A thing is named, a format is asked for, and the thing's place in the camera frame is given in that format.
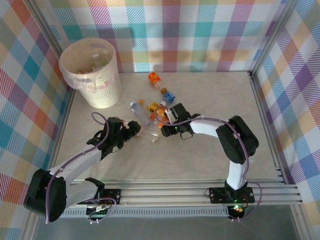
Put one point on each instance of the red label cola bottle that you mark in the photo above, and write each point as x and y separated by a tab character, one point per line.
151	137

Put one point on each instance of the translucent plastic bin liner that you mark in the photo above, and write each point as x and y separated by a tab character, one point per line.
100	80

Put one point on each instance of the aluminium table side rail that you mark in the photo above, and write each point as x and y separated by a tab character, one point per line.
267	125
63	120

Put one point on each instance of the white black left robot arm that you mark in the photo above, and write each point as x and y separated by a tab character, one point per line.
75	165

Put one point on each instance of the aluminium frame post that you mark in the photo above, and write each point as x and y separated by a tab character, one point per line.
47	25
272	37

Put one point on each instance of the loose orange bottle cap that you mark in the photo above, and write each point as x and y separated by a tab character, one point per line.
152	116

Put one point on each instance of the colourful plaid cloth panel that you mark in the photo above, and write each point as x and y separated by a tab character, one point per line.
175	30
15	100
300	100

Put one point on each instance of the yellow orange label bottle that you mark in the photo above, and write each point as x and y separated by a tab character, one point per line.
152	107

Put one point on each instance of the orange wrapped plastic bottle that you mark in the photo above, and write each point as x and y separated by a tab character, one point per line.
153	78

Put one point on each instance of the cream ribbed waste bin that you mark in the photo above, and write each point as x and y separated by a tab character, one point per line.
105	95

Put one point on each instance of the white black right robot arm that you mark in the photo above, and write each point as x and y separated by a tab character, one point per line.
202	127

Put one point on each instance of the clear bottle pale blue label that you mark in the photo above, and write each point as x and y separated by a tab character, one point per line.
140	113

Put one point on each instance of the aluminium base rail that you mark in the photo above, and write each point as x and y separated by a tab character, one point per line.
162	197

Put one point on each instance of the blue label plastic bottle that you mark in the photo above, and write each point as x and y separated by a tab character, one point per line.
169	97

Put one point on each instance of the loose yellow bottle cap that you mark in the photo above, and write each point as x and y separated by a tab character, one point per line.
141	102

